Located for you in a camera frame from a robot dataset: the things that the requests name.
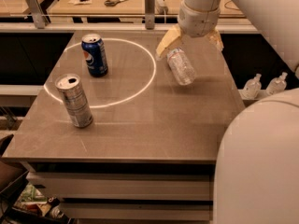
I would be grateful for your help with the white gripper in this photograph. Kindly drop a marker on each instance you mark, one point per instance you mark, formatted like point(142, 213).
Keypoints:
point(198, 22)

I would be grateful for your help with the clear plastic water bottle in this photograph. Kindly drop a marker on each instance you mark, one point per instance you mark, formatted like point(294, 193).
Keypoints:
point(181, 67)

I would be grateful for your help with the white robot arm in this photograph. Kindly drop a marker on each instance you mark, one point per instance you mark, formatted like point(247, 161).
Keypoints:
point(257, 170)

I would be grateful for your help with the left sanitizer pump bottle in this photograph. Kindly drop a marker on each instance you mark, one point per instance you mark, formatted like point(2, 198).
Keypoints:
point(252, 87)

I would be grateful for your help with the sanitizer pump bottle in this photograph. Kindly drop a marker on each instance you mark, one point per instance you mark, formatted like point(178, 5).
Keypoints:
point(252, 87)
point(277, 84)

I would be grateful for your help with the right sanitizer pump bottle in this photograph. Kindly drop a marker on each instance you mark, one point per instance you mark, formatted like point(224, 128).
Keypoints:
point(277, 84)

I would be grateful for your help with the white power strip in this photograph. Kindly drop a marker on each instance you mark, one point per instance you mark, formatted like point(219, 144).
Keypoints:
point(161, 7)

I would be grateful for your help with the scissors on back desk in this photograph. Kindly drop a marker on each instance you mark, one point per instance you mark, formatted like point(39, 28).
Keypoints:
point(112, 3)

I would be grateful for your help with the blue Pepsi can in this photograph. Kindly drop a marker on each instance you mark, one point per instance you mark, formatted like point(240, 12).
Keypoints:
point(95, 56)

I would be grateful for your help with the silver energy drink can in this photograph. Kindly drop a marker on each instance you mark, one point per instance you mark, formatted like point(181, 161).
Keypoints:
point(70, 88)

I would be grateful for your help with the grey cabinet with drawers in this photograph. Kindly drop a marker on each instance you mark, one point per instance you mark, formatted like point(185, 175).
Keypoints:
point(155, 192)

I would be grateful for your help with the green packaged clutter on floor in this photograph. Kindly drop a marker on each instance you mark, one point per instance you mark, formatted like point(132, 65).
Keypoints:
point(32, 200)

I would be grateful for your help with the middle metal bracket post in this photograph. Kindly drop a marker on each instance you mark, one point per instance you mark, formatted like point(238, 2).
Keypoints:
point(149, 14)

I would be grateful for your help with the metal bracket post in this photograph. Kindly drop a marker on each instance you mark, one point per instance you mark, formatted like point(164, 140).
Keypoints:
point(39, 18)
point(149, 14)

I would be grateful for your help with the left metal bracket post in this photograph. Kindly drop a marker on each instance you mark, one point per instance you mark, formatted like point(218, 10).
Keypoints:
point(39, 18)

